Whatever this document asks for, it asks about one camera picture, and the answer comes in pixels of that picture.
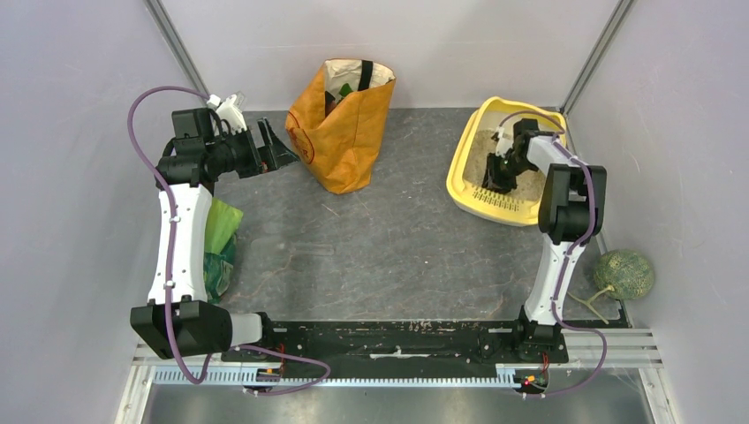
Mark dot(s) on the green cat litter bag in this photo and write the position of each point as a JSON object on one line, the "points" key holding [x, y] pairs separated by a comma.
{"points": [[220, 248]]}

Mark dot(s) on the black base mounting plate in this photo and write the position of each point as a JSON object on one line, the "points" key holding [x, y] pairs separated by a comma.
{"points": [[414, 349]]}

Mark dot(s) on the green netted melon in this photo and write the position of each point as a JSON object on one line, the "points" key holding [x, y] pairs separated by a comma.
{"points": [[621, 274]]}

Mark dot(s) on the yellow litter box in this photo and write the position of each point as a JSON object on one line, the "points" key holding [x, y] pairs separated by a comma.
{"points": [[520, 207]]}

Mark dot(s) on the aluminium slotted rail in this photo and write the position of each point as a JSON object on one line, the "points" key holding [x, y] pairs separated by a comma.
{"points": [[257, 378]]}

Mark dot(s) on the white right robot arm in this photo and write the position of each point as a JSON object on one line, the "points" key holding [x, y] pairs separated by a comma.
{"points": [[570, 214]]}

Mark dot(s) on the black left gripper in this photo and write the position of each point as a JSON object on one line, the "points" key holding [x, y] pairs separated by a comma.
{"points": [[277, 153]]}

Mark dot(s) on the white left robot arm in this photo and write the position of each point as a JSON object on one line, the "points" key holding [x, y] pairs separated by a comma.
{"points": [[178, 318]]}

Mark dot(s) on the orange paper shopping bag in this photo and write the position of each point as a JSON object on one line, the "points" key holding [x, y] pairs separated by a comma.
{"points": [[336, 125]]}

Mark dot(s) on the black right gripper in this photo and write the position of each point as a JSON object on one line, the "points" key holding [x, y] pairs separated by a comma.
{"points": [[492, 181]]}

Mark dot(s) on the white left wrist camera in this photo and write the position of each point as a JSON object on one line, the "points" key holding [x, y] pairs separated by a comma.
{"points": [[229, 109]]}

